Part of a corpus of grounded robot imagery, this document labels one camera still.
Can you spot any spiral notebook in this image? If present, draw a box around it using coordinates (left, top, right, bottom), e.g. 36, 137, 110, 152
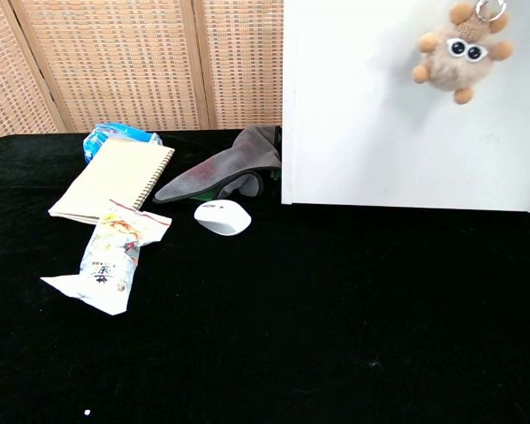
48, 137, 176, 225

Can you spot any white cabinet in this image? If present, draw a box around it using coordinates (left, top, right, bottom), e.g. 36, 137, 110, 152
281, 0, 530, 214

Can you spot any woven bamboo screen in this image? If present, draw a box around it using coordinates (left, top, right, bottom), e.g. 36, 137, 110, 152
0, 0, 284, 147

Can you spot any white computer mouse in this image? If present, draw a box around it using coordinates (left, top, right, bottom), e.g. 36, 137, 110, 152
193, 199, 253, 237

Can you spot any white snack bag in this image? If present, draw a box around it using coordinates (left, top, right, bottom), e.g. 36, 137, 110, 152
40, 199, 173, 317

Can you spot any black tablecloth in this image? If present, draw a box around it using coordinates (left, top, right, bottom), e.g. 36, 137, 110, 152
0, 128, 530, 424

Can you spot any pink plush keychain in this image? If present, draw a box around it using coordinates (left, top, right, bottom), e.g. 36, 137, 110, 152
412, 0, 515, 105

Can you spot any blue plastic package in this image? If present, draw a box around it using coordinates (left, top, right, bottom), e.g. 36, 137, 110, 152
82, 122, 163, 164

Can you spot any grey cloth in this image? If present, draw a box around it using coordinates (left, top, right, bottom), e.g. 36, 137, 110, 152
153, 125, 284, 204

